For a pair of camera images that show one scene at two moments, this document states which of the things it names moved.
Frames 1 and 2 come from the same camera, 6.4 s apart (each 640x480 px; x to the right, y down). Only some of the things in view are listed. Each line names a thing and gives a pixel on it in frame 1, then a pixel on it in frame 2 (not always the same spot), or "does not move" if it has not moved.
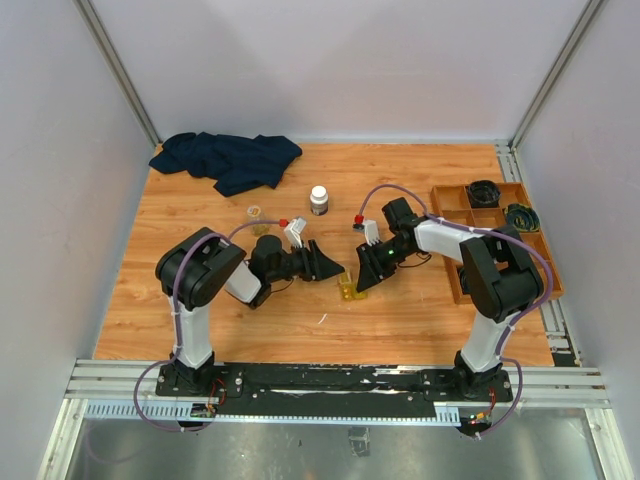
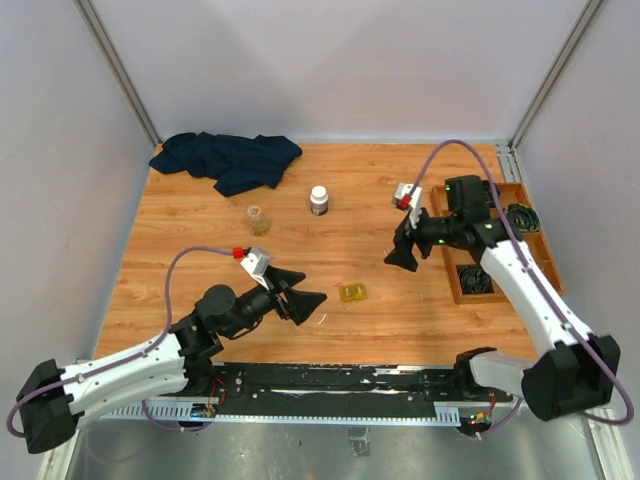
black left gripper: (317, 265) → (299, 304)
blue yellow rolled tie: (524, 217) does not move
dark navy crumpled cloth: (235, 163) does not move
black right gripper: (371, 269) → (402, 254)
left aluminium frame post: (95, 27) does not move
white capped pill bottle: (319, 200) does not move
